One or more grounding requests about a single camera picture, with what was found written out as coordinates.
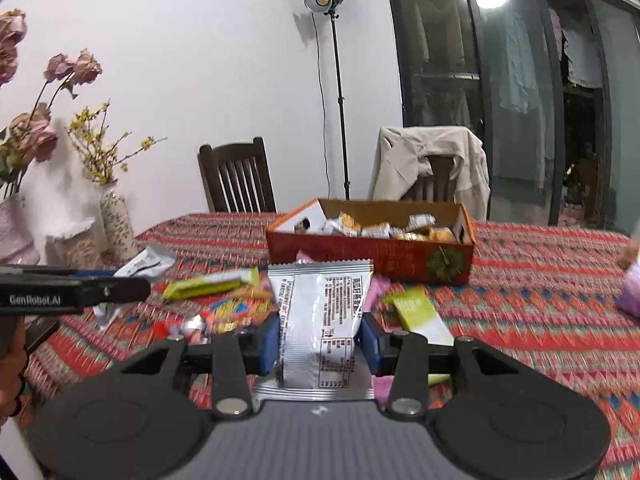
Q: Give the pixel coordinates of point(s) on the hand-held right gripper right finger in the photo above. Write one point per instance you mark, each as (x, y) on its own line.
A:
(372, 347)

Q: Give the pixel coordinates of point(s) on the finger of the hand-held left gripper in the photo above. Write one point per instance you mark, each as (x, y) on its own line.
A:
(95, 273)
(120, 290)

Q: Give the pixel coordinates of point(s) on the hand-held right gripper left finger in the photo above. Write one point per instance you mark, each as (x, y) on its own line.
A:
(267, 345)

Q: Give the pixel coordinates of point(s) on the white grey snack packet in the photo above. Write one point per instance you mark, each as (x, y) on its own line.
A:
(147, 260)

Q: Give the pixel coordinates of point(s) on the pink snack packet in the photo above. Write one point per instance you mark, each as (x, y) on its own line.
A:
(386, 389)

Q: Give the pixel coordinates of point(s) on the green and white snack packet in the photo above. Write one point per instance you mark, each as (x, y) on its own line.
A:
(417, 310)

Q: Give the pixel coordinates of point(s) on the white printed snack packet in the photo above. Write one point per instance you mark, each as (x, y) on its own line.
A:
(320, 310)

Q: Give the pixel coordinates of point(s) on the red foil snack packet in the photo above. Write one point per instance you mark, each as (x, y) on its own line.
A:
(175, 330)

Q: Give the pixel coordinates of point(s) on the yellow-green snack bar packet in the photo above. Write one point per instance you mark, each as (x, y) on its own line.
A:
(210, 282)

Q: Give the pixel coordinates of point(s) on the red cardboard box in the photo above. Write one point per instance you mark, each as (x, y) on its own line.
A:
(370, 260)

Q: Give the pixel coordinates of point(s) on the pile of snack packets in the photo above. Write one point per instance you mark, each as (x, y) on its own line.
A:
(375, 230)

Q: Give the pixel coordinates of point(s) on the person's left hand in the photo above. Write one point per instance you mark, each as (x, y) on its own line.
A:
(12, 380)

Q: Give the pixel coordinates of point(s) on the silver foil wrapper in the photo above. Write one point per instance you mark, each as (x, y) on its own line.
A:
(107, 315)

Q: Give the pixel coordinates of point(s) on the black phone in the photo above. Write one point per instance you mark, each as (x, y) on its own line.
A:
(42, 335)

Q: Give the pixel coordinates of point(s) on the small floral vase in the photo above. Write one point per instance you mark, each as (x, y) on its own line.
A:
(117, 225)

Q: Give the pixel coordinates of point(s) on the pink ceramic vase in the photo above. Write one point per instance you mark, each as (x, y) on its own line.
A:
(15, 232)

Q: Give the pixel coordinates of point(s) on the yellow flower twigs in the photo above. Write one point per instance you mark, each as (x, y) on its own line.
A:
(97, 160)

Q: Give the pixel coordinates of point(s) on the dried pink roses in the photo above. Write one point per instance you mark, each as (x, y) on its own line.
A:
(35, 135)

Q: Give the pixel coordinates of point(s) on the dark wooden chair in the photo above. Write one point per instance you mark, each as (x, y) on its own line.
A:
(235, 175)

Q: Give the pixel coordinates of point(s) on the wooden chair with woven seat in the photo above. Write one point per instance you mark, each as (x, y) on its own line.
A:
(435, 180)

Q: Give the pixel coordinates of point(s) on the beige jacket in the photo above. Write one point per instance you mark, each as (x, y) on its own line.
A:
(400, 160)

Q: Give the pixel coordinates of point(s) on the purple tissue pack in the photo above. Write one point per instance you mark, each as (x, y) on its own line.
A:
(631, 292)

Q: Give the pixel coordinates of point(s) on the black framed glass door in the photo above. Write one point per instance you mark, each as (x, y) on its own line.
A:
(440, 60)

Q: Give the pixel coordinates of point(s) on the hanging light blue shirt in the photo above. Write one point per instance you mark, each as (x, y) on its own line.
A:
(515, 60)

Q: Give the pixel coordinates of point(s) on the hanging white garment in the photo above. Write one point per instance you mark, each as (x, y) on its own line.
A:
(580, 55)

